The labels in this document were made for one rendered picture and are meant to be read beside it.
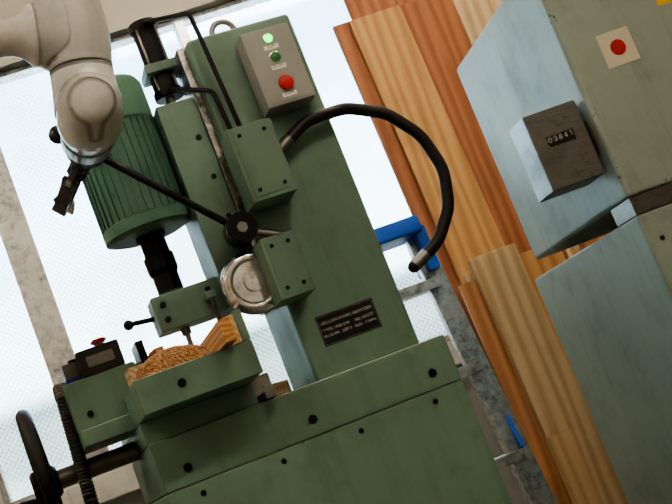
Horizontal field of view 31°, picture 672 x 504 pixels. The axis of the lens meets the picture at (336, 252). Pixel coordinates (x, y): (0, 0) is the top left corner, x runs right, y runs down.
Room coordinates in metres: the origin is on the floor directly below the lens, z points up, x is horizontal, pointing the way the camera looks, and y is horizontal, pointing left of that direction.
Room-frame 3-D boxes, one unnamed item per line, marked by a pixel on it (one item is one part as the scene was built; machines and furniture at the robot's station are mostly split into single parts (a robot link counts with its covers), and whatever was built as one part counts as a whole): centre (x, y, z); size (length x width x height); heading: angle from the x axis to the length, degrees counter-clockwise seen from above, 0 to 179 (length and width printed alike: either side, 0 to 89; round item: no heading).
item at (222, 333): (2.30, 0.31, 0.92); 0.67 x 0.02 x 0.04; 17
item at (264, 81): (2.32, -0.02, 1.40); 0.10 x 0.06 x 0.16; 107
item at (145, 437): (2.34, 0.38, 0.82); 0.40 x 0.21 x 0.04; 17
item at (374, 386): (2.39, 0.21, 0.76); 0.57 x 0.45 x 0.09; 107
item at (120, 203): (2.36, 0.33, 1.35); 0.18 x 0.18 x 0.31
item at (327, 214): (2.45, 0.05, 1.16); 0.22 x 0.22 x 0.72; 17
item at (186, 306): (2.36, 0.31, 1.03); 0.14 x 0.07 x 0.09; 107
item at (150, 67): (2.40, 0.19, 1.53); 0.08 x 0.08 x 0.17; 17
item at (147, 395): (2.30, 0.42, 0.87); 0.61 x 0.30 x 0.06; 17
